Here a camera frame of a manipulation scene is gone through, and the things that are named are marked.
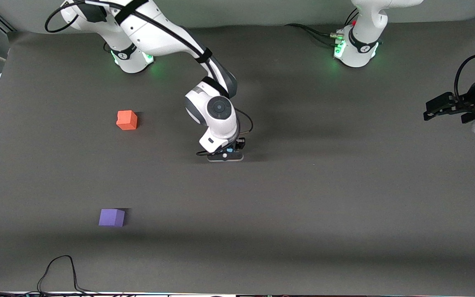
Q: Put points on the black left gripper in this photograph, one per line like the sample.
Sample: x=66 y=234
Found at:
x=474 y=95

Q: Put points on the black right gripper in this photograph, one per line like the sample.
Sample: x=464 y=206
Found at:
x=240 y=143

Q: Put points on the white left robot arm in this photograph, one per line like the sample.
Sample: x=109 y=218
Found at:
x=361 y=49

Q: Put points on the orange foam block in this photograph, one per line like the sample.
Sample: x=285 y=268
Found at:
x=126 y=120

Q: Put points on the purple foam block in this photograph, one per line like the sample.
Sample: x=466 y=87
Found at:
x=111 y=218

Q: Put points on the dark grey table mat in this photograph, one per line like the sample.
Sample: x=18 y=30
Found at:
x=344 y=185

